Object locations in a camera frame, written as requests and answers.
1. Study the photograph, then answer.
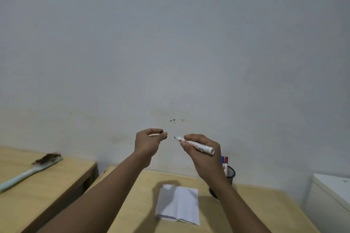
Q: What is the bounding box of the person's left hand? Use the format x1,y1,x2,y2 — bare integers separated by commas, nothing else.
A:
134,128,168,169

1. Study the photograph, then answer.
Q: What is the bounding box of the person's right hand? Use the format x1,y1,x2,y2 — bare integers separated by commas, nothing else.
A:
180,134,228,187

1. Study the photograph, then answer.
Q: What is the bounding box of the white marker pen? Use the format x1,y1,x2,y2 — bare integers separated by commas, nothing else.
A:
174,136,215,156

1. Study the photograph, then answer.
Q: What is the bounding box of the person's right forearm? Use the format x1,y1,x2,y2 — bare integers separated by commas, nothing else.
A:
208,179,272,233

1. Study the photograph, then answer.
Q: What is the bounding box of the person's left forearm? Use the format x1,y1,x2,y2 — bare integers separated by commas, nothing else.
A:
37,151,151,233

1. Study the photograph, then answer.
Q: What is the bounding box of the black mesh pen holder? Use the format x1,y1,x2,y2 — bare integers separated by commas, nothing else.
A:
209,165,236,199

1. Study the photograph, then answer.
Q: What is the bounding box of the white folded paper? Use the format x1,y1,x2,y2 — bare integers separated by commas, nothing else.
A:
155,184,199,226

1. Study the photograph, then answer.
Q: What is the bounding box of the wooden side table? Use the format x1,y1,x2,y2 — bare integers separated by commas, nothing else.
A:
0,145,98,233

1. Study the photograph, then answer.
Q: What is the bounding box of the white cabinet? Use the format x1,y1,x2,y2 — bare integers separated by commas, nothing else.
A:
305,173,350,233

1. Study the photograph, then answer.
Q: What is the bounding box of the light blue handled brush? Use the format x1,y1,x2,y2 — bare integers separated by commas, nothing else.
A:
0,153,63,194

